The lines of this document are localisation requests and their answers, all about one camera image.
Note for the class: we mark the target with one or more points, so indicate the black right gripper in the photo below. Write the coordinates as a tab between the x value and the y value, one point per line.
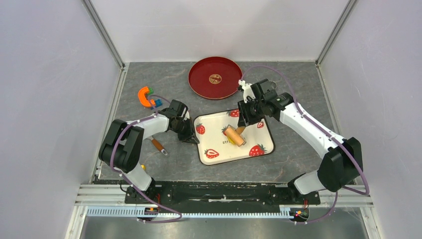
245	118

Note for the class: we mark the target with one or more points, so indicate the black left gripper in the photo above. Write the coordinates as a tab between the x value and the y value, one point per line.
189	136

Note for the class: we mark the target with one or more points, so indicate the wooden dough roller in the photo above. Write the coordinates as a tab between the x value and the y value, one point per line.
235	134

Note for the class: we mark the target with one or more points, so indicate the white strawberry tray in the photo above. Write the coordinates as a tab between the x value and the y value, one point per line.
222	141

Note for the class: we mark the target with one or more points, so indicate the yellow dough ball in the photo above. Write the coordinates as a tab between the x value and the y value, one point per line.
231	141

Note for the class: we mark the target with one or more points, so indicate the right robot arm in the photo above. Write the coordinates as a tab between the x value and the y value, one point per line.
341	157

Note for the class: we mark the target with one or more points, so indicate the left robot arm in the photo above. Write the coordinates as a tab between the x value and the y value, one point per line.
121	147

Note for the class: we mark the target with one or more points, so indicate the blue toy block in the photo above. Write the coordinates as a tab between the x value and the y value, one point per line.
154	103

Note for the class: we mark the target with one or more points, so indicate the red round plate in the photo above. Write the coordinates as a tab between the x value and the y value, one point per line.
214	78

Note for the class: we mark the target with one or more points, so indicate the orange curved toy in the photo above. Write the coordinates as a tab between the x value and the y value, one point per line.
143	94

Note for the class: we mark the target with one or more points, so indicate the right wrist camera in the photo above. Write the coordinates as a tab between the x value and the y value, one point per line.
246	89

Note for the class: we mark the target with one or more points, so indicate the metal scraper wooden handle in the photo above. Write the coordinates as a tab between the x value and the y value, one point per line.
159	146

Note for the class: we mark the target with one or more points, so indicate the small metal ring cutter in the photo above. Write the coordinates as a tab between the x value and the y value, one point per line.
272	85

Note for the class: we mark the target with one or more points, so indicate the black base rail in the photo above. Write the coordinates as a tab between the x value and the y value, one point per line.
218	197

